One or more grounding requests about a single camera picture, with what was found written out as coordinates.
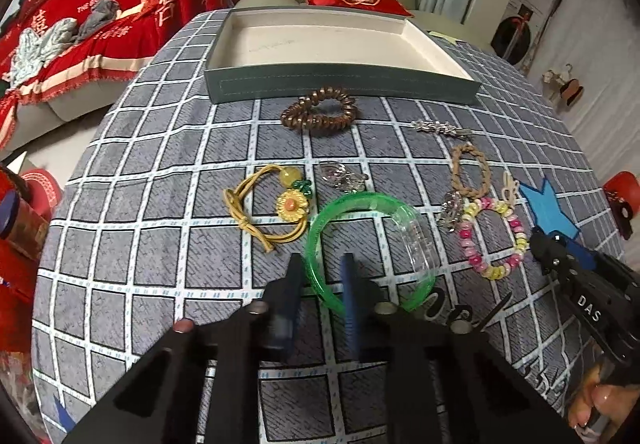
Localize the tan braided hair tie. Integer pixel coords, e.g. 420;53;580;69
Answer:
449;142;494;202

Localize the pink yellow beaded bracelet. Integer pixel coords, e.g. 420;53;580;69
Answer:
458;196;531;281

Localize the person's right hand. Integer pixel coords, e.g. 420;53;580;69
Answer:
567;364;639;443

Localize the grey grid tablecloth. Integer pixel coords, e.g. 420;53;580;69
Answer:
32;11;623;442

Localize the silver rhinestone hair clip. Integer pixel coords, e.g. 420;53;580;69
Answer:
411;120;472;141

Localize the green jewelry tray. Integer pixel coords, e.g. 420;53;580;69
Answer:
204;6;480;106

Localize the green translucent bangle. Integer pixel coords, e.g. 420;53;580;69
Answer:
304;192;439;315

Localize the brown spiral hair tie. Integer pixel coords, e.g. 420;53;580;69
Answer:
278;85;359;138

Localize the gold bunny hair clip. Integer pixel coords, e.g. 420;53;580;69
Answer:
501;171;520;208

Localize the purple heart silver ring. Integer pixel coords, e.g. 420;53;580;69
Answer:
318;160;370;194

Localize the yellow flower hair tie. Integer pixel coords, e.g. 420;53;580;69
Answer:
222;163;315;254

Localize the red round box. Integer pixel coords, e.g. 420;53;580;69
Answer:
603;171;640;240

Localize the silver ornate ring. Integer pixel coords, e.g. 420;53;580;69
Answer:
436;189;467;233

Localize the red wedding blanket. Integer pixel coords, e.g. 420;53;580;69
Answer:
1;0;239;150

